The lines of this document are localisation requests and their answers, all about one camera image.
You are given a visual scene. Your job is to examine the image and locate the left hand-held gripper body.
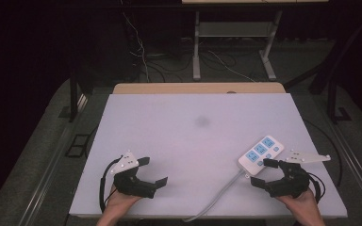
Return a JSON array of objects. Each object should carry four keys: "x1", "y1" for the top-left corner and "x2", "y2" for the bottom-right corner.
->
[{"x1": 109, "y1": 151, "x2": 156, "y2": 199}]

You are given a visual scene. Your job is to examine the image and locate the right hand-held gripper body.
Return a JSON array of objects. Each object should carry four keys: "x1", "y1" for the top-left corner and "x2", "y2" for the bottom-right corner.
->
[{"x1": 264, "y1": 150, "x2": 332, "y2": 199}]

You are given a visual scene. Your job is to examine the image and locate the white power strip blue sockets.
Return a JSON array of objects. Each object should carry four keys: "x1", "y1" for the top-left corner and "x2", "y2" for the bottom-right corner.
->
[{"x1": 238, "y1": 135, "x2": 286, "y2": 177}]

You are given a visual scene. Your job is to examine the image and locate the person's left hand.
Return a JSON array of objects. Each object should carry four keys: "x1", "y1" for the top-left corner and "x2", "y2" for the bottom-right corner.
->
[{"x1": 102, "y1": 186, "x2": 143, "y2": 218}]

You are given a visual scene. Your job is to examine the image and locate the person's right hand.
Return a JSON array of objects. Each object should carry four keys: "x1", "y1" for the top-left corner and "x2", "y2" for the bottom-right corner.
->
[{"x1": 276, "y1": 188, "x2": 323, "y2": 220}]

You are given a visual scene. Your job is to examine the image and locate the white table mat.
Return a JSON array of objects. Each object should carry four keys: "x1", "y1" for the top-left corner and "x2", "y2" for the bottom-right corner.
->
[{"x1": 69, "y1": 92, "x2": 349, "y2": 219}]

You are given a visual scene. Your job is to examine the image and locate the black metal stand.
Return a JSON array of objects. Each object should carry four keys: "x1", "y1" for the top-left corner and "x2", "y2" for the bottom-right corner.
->
[
  {"x1": 325, "y1": 59, "x2": 353, "y2": 124},
  {"x1": 58, "y1": 67, "x2": 91, "y2": 123}
]

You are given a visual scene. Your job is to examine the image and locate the white metal table stand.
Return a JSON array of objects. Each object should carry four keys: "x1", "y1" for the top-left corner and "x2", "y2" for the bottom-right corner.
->
[{"x1": 181, "y1": 0, "x2": 330, "y2": 82}]

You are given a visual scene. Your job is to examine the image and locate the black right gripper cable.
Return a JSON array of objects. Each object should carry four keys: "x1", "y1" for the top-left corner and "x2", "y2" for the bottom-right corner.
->
[{"x1": 307, "y1": 172, "x2": 327, "y2": 203}]

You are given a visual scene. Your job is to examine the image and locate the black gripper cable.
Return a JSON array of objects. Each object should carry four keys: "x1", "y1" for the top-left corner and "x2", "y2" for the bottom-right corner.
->
[
  {"x1": 307, "y1": 172, "x2": 327, "y2": 203},
  {"x1": 98, "y1": 157, "x2": 123, "y2": 213}
]

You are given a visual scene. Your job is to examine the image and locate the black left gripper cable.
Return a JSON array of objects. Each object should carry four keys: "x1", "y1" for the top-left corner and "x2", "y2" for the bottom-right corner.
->
[{"x1": 98, "y1": 157, "x2": 123, "y2": 213}]

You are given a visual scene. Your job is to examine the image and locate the white power strip cable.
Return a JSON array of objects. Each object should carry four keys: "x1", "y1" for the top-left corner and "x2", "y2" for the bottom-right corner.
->
[{"x1": 182, "y1": 169, "x2": 245, "y2": 223}]

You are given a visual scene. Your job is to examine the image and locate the thin black floor cable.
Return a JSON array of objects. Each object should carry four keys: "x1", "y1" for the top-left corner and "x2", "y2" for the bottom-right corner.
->
[{"x1": 304, "y1": 119, "x2": 344, "y2": 186}]

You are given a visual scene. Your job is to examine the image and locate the black floor bracket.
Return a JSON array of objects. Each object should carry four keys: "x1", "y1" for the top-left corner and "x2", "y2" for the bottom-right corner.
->
[{"x1": 64, "y1": 134, "x2": 91, "y2": 158}]

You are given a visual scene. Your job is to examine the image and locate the aluminium floor rail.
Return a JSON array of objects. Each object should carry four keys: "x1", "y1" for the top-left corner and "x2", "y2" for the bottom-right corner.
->
[
  {"x1": 17, "y1": 93, "x2": 90, "y2": 226},
  {"x1": 314, "y1": 93, "x2": 362, "y2": 215}
]

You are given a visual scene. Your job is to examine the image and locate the thin white floor cable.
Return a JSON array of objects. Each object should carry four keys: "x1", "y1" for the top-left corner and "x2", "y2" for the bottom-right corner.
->
[
  {"x1": 121, "y1": 10, "x2": 151, "y2": 83},
  {"x1": 206, "y1": 50, "x2": 256, "y2": 83}
]

